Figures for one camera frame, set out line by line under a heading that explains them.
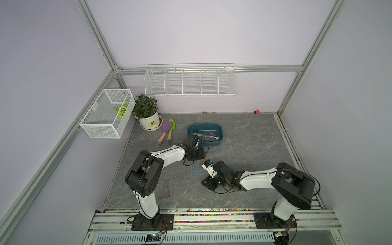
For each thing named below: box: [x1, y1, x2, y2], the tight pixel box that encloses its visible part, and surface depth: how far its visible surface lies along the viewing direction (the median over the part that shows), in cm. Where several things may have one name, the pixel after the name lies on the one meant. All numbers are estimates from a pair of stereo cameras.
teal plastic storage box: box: [186, 123, 224, 147], surface depth 107 cm
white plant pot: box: [134, 111, 160, 130], surface depth 107 cm
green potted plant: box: [132, 93, 160, 120], surface depth 101 cm
